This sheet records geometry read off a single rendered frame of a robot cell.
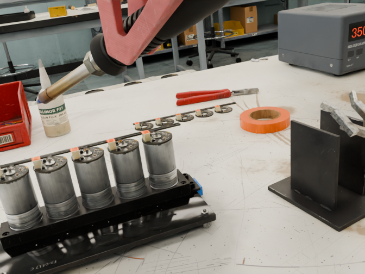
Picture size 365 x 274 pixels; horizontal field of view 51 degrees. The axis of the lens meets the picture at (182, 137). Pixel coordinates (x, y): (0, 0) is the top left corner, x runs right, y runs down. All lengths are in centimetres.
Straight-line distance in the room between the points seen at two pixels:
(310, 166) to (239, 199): 7
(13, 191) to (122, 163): 8
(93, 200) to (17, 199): 5
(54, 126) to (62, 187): 24
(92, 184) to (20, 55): 439
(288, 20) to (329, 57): 11
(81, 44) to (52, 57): 36
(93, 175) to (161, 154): 6
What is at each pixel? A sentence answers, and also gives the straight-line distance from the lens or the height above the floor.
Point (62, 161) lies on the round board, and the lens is 30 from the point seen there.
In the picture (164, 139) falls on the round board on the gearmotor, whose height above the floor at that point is 81.
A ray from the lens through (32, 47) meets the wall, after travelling 466.
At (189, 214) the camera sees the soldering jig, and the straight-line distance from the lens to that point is 30.
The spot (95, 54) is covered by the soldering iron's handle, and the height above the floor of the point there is 90.
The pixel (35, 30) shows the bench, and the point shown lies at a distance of 258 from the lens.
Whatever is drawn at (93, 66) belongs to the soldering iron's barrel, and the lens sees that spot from 23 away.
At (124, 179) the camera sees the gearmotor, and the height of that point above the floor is 79.
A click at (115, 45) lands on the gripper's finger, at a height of 90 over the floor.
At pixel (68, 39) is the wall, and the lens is 467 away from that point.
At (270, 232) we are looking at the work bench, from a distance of 30.
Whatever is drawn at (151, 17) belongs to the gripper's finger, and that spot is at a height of 91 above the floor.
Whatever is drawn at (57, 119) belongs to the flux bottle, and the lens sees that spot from 53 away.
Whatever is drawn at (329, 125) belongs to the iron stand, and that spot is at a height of 80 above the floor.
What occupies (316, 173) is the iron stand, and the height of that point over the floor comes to 78.
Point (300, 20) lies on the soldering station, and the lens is 69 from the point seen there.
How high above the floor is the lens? 93
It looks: 23 degrees down
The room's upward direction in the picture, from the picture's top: 7 degrees counter-clockwise
